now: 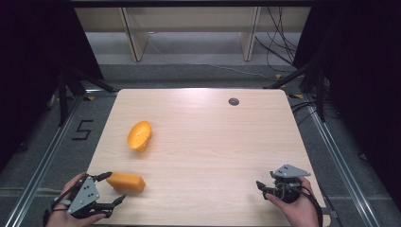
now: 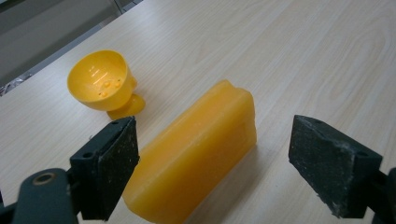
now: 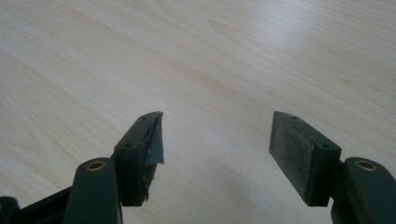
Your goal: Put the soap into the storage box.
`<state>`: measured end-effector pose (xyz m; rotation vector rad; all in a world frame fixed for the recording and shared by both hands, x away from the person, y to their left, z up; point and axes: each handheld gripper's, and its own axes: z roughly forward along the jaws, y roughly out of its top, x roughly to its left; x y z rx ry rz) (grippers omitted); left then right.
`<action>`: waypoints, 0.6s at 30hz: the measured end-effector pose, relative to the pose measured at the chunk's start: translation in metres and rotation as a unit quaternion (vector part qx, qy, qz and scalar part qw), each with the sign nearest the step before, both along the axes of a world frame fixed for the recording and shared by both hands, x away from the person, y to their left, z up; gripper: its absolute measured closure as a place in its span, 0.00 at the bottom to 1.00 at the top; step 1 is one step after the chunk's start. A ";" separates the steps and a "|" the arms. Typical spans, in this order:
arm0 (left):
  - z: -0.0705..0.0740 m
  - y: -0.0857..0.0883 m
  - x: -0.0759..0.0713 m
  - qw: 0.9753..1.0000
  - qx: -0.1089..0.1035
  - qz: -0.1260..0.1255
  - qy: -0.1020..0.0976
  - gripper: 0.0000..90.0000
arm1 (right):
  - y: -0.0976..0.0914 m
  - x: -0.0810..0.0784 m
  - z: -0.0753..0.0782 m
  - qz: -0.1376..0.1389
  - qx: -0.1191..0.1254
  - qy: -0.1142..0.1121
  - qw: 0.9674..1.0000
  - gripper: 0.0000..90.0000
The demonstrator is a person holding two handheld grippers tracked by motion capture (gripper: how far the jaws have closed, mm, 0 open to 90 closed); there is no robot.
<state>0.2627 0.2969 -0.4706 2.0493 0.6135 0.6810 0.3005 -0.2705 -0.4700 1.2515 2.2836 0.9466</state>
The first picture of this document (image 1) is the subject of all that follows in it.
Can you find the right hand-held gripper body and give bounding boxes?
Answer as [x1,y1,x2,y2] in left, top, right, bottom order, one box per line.
[265,164,312,204]

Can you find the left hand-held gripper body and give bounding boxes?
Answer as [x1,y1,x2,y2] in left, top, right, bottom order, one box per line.
[66,175,113,219]

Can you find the orange rectangular block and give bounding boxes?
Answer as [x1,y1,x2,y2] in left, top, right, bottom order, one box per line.
[105,171,147,193]

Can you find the person's right hand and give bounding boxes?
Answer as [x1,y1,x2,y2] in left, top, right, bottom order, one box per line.
[264,176,321,227]

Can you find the person's left hand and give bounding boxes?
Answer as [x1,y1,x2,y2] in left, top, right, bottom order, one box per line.
[45,171,107,227]

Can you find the orange plastic bowl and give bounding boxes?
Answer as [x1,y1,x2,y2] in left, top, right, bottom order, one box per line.
[127,120,153,152]

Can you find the black metal stand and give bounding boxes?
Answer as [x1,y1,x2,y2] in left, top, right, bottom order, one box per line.
[262,59,327,123]
[58,65,118,128]

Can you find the dark curtain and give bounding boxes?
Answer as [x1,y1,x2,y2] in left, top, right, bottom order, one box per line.
[292,0,401,209]
[0,0,106,173]

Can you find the pale wooden desk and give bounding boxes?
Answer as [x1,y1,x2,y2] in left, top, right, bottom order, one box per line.
[74,7,312,62]

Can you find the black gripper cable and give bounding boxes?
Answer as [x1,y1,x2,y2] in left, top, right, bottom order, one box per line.
[273,182,324,227]
[42,183,83,227]

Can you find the silver metal floor rail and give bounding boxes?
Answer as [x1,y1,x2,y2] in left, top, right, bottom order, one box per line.
[287,93,381,227]
[2,89,118,227]

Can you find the black floor cables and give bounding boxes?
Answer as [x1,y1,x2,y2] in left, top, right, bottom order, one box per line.
[289,99,320,127]

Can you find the bundle of black hanging cables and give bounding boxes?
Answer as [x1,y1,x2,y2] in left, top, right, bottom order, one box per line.
[253,7,300,74]

